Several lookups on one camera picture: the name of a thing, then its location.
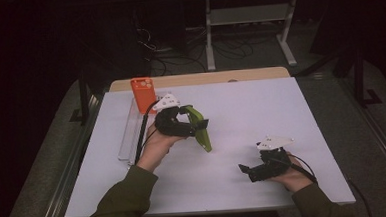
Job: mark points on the dark metal stand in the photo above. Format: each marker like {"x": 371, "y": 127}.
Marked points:
{"x": 363, "y": 76}
{"x": 83, "y": 97}

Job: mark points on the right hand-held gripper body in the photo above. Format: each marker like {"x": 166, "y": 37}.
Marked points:
{"x": 273, "y": 157}

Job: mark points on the clear ribbed plastic holder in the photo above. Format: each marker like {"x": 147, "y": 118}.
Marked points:
{"x": 130, "y": 138}

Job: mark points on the person's left hand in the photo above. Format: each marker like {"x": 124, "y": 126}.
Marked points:
{"x": 156, "y": 147}

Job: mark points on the wooden table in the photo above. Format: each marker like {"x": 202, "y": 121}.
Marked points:
{"x": 199, "y": 78}

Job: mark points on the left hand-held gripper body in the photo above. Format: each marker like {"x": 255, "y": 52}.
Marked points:
{"x": 170, "y": 121}

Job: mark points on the person's right hand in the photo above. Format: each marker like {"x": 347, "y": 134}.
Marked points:
{"x": 293, "y": 178}

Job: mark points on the orange phone case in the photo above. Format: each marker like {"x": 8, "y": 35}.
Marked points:
{"x": 143, "y": 94}

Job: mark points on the white metal desk frame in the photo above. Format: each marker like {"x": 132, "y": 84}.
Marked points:
{"x": 248, "y": 15}

